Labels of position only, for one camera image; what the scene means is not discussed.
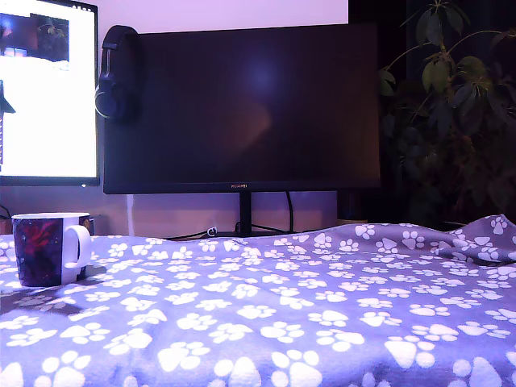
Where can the lit computer monitor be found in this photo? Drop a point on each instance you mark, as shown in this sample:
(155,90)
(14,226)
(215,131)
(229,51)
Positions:
(60,121)

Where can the black headphones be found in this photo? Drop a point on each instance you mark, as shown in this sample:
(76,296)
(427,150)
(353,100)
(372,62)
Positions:
(115,80)

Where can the mug with dark print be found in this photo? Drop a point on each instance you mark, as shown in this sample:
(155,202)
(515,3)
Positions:
(40,250)

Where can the black Huawei monitor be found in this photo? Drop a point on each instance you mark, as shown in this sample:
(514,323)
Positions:
(242,121)

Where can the paw print cloth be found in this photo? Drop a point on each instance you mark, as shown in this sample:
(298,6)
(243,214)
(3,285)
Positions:
(363,302)

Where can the leafy houseplant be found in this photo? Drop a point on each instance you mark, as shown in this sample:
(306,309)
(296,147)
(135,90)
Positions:
(451,121)

